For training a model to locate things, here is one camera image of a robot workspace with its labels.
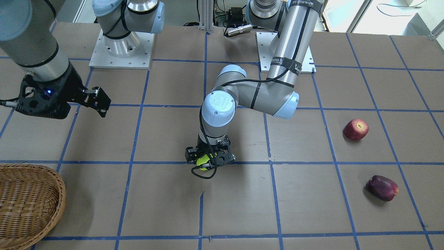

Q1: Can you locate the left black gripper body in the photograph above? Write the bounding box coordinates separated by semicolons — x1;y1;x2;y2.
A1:
196;135;231;157

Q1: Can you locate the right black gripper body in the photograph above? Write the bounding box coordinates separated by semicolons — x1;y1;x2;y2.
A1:
15;64;85;119

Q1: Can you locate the green apple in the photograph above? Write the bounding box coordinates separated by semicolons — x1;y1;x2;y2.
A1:
196;155;211;171

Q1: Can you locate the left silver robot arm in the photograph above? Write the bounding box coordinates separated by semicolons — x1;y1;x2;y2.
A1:
185;0;325;169

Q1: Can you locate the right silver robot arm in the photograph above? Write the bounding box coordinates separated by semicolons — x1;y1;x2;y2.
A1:
1;0;165;119

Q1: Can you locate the wicker basket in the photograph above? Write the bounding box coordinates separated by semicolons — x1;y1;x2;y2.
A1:
0;164;67;250

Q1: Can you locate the dark red apple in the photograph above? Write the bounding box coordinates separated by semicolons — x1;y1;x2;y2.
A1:
365;175;399;202

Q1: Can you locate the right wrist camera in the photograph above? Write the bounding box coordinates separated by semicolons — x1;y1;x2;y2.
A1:
16;81;71;119

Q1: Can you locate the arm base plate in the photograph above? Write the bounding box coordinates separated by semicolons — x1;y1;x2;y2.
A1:
89;32;155;70
256;32;316;74

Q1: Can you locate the aluminium frame post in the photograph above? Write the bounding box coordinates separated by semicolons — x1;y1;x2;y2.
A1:
197;0;214;34

